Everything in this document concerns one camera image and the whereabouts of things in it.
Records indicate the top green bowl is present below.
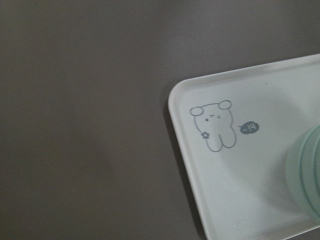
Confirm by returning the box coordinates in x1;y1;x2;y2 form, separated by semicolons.
301;125;320;223

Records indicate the white bear serving tray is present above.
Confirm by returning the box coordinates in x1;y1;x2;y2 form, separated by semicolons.
168;54;320;240

